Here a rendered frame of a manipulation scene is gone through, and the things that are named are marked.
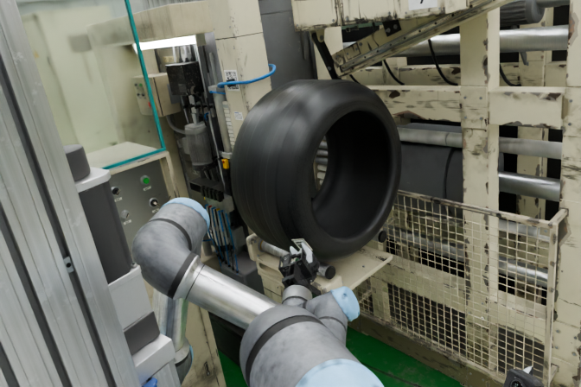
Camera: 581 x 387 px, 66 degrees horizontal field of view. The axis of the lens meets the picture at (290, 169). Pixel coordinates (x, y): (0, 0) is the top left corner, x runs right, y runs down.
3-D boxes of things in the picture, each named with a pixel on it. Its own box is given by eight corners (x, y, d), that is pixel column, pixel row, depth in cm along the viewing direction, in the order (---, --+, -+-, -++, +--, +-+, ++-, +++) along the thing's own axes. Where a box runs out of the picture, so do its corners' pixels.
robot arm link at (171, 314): (126, 403, 112) (137, 213, 92) (153, 359, 126) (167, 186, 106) (172, 416, 111) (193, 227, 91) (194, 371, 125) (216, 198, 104)
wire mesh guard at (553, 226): (348, 308, 220) (332, 177, 197) (351, 307, 221) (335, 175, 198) (546, 405, 155) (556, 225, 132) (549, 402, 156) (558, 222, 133)
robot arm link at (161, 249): (118, 237, 81) (357, 359, 82) (146, 211, 91) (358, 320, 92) (101, 282, 85) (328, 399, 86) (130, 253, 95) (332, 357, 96)
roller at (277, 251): (265, 236, 169) (270, 244, 171) (257, 243, 167) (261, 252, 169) (334, 263, 144) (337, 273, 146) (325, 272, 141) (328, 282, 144)
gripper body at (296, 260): (303, 245, 120) (301, 275, 110) (318, 268, 123) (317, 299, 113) (279, 255, 122) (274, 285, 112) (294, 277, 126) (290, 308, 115)
